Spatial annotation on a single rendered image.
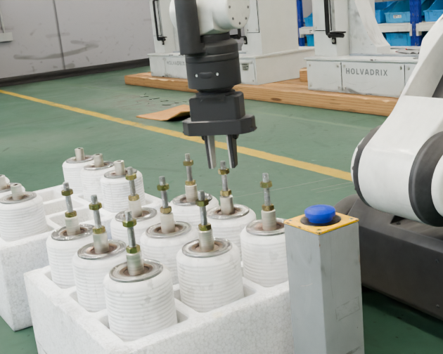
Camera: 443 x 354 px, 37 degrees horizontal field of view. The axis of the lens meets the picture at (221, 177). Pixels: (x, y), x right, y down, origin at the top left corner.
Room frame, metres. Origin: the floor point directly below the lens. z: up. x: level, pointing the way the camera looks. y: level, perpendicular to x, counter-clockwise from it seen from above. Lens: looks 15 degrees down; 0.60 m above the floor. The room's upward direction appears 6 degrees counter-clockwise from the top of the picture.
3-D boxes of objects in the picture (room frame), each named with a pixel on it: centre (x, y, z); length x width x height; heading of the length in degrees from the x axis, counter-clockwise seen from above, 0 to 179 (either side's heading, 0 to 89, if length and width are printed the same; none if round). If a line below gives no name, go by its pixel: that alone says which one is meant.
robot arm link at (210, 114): (1.09, -0.01, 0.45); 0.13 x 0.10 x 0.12; 73
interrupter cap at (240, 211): (1.08, 0.00, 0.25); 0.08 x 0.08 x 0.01
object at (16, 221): (1.32, 0.43, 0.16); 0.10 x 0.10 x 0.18
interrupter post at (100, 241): (0.96, 0.19, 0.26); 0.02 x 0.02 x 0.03
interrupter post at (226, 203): (1.08, 0.00, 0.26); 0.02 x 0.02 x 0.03
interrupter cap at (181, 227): (1.02, 0.10, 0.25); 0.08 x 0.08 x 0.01
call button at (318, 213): (0.81, -0.12, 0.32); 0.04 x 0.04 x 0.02
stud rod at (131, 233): (0.86, 0.13, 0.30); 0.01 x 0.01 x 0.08
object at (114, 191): (1.45, 0.23, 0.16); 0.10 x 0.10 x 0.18
